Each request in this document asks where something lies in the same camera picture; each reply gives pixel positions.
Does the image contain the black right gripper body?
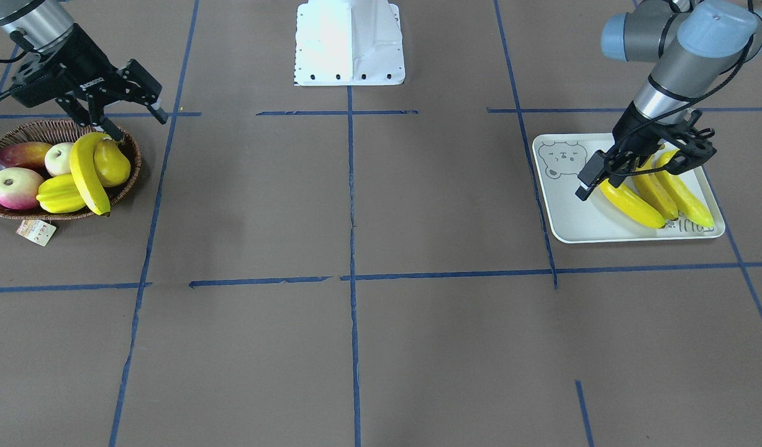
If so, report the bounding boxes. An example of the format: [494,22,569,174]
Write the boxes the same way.
[11,25,126,107]

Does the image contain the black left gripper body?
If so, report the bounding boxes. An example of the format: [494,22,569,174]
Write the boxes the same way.
[607,102,665,172]

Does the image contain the dark yellow banana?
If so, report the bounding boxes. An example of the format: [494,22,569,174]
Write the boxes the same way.
[632,173,679,221]

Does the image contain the bright yellow banana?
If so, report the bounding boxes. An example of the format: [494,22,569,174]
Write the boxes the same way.
[655,170,715,227]

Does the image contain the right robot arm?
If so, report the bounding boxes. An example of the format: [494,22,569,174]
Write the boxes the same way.
[0,1,168,141]

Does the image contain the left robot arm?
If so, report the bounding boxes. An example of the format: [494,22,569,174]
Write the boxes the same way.
[576,1,762,201]

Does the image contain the white rectangular bear plate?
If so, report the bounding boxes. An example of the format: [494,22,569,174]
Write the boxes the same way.
[532,133,726,243]

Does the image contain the basket paper tag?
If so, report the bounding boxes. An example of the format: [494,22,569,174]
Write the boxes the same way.
[16,220,58,247]

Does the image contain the pale green apple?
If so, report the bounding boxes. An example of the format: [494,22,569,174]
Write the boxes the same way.
[45,142,73,176]

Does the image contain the yellow pear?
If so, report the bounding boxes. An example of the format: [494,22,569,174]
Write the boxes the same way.
[93,138,132,189]

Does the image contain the dark red fruit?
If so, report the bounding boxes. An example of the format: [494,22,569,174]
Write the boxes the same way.
[0,142,52,171]

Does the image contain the pink white apple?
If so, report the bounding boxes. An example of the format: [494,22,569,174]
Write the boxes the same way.
[0,167,45,211]

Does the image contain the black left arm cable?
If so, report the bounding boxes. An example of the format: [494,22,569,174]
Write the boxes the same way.
[610,0,757,181]

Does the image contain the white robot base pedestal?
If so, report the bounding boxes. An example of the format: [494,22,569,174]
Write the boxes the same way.
[294,1,406,86]

